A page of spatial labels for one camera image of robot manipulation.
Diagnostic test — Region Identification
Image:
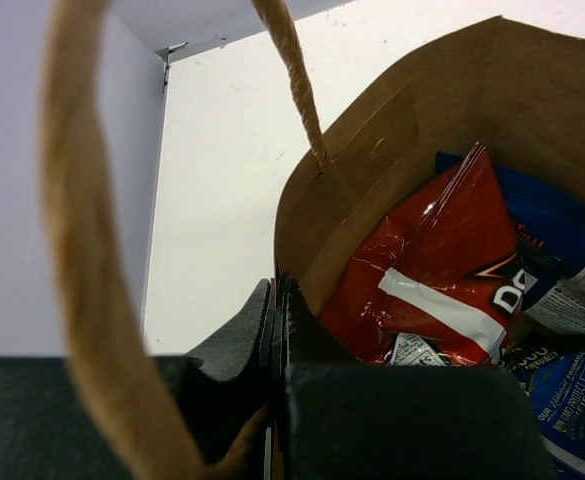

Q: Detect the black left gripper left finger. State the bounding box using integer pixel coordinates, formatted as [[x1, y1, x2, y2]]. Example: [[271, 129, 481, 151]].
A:
[[0, 280, 273, 479]]

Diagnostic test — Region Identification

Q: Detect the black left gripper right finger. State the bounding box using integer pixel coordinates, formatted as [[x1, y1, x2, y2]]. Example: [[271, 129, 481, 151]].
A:
[[272, 277, 556, 479]]

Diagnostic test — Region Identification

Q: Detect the red snack packet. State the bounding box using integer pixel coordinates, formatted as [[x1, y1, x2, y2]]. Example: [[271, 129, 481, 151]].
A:
[[320, 144, 525, 366]]

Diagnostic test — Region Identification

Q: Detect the dark blue pretzel packet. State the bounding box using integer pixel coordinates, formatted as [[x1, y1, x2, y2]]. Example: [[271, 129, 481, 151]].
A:
[[500, 342, 585, 479]]

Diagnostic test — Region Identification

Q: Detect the dark blue snack packet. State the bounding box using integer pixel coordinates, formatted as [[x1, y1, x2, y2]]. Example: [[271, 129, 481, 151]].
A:
[[434, 149, 585, 336]]

